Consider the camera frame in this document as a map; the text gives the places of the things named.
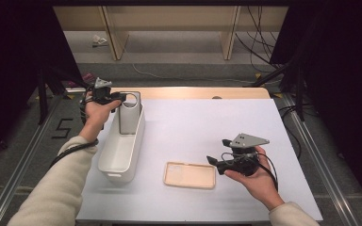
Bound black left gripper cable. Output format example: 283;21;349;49
48;90;100;170

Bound person's left hand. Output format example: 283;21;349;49
78;91;123;143

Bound metal floor rail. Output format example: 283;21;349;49
281;92;361;226
0;93;64;226

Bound crumpled white paper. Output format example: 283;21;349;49
91;34;108;48

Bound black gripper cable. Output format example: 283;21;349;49
48;90;100;170
221;151;279;193

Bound bundle of black cables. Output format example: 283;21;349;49
235;5;285;73

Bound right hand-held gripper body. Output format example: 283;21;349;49
216;133;271;177

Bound person's right hand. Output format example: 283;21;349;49
224;153;286;212

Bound black metal stand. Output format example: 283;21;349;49
37;64;94;126
251;57;306;122

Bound black curtain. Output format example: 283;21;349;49
0;0;84;166
269;0;362;216

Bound pink object on floor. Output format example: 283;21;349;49
67;73;96;89

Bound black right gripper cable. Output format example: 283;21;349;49
221;151;279;193

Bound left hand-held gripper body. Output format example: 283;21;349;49
89;77;114;106

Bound wooden table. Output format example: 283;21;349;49
105;87;272;101

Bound white plastic bin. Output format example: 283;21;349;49
97;91;146;185

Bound beige rectangular tray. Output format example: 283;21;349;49
163;161;217;190

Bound white table sheet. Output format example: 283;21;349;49
75;98;324;222

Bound wooden shelf unit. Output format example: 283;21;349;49
53;5;289;61

